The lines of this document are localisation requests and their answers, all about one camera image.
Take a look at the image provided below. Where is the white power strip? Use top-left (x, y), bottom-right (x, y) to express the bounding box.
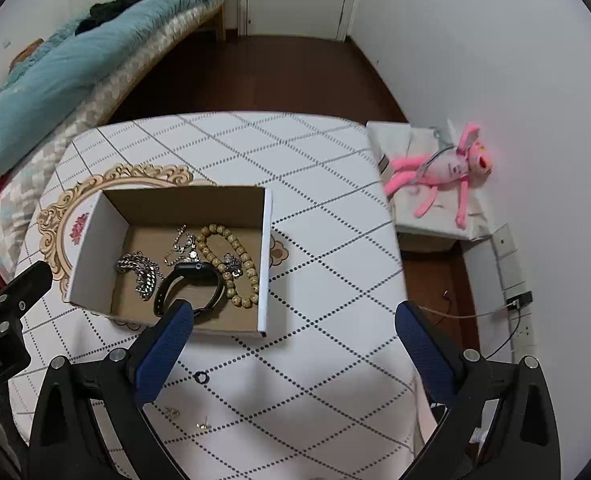
top-left (490, 224), bottom-right (539, 352)

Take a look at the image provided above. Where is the white storage box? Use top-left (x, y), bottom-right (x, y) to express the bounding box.
top-left (365, 120), bottom-right (491, 254)

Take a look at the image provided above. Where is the black charger plug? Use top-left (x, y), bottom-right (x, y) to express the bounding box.
top-left (505, 291), bottom-right (534, 312)

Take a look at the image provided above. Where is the brown pillow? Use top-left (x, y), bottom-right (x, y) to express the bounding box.
top-left (10, 39), bottom-right (44, 70)

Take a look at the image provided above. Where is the black smart watch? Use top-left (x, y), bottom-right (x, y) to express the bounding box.
top-left (154, 261), bottom-right (225, 319)

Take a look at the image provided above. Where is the teal blanket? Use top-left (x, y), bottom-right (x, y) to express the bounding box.
top-left (0, 0), bottom-right (239, 187)

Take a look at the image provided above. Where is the cardboard box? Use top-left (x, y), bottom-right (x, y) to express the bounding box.
top-left (64, 185), bottom-right (274, 339)

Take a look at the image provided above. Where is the thin white cable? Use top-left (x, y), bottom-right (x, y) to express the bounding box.
top-left (418, 304), bottom-right (515, 320)

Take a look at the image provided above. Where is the wooden bed frame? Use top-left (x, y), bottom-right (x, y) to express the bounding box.
top-left (196, 0), bottom-right (226, 42)

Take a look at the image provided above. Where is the black clothing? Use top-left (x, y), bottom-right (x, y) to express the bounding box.
top-left (74, 0), bottom-right (159, 36)

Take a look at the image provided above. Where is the bed with blue blanket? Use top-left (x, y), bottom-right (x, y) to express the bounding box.
top-left (0, 2), bottom-right (225, 261)

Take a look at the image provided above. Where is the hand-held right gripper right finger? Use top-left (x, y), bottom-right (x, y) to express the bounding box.
top-left (394, 300), bottom-right (561, 480)

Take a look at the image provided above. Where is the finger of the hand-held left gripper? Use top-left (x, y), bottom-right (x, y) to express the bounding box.
top-left (0, 260), bottom-right (54, 333)

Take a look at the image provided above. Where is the thin silver necklace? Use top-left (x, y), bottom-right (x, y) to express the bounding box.
top-left (163, 225), bottom-right (199, 267)

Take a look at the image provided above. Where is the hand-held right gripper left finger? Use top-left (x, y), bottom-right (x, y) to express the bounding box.
top-left (28, 299), bottom-right (196, 480)

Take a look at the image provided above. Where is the wooden bead bracelet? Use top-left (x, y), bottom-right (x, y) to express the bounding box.
top-left (196, 225), bottom-right (261, 310)

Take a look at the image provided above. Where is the pink plush toy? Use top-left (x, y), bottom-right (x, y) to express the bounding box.
top-left (384, 121), bottom-right (494, 231)

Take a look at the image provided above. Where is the thin black cable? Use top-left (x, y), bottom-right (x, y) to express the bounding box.
top-left (484, 309), bottom-right (527, 362)

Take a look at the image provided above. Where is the silver chain bracelet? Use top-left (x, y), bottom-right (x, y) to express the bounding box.
top-left (116, 251), bottom-right (165, 302)

